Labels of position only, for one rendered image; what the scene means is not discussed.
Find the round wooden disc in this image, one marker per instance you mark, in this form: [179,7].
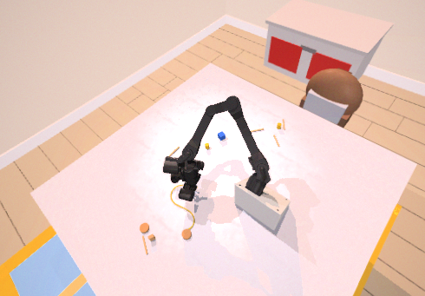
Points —
[144,227]

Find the blue cube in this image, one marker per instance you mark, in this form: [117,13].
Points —
[221,136]

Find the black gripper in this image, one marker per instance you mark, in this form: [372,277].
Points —
[187,192]

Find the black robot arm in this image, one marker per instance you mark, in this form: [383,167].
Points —
[185,164]

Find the orange round disc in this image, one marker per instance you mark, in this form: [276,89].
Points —
[186,234]

